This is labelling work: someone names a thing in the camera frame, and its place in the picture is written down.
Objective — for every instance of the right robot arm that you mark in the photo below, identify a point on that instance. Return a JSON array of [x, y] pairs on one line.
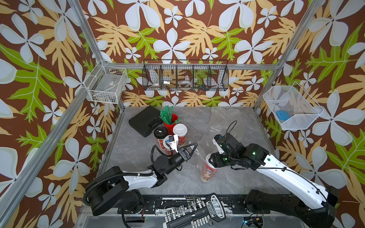
[[313, 203]]

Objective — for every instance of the black plastic case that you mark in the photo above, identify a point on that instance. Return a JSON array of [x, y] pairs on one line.
[[146, 121]]

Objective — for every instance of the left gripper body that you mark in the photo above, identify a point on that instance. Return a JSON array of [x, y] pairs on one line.
[[184, 153]]

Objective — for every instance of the clear plastic bag far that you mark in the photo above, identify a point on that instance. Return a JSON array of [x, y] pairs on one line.
[[222, 117]]

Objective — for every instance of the black mounting rail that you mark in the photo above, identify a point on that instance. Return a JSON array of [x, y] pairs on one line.
[[160, 204]]

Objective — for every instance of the clear plastic carrier bag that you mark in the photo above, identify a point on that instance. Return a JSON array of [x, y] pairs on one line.
[[198, 168]]

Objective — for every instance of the blue object in basket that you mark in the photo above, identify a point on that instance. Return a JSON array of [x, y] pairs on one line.
[[283, 115]]

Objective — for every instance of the white wire basket right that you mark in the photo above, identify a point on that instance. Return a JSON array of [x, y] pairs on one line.
[[302, 107]]

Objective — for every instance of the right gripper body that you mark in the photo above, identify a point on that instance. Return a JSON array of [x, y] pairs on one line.
[[218, 162]]

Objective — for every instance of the black wire basket centre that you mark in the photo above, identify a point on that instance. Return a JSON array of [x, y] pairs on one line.
[[185, 75]]

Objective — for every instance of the socket wrench set tray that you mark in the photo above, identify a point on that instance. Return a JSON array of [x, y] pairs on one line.
[[196, 213]]

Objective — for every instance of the white wire basket left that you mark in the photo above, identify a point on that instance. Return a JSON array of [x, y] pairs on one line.
[[105, 83]]

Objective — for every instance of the black lid red cup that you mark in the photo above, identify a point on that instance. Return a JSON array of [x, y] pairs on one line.
[[160, 134]]

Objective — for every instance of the white wire basket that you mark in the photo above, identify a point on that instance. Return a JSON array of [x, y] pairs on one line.
[[302, 107], [105, 83]]

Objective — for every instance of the white lid cup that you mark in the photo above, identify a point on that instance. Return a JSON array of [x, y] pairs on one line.
[[207, 169], [168, 146], [180, 130]]

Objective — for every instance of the green wrapped straws bundle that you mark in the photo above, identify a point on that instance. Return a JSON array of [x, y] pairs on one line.
[[166, 114]]

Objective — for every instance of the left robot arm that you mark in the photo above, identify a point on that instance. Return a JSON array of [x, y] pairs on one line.
[[114, 185]]

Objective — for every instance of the red straw holder cup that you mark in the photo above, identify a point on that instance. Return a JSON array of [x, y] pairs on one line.
[[169, 127]]

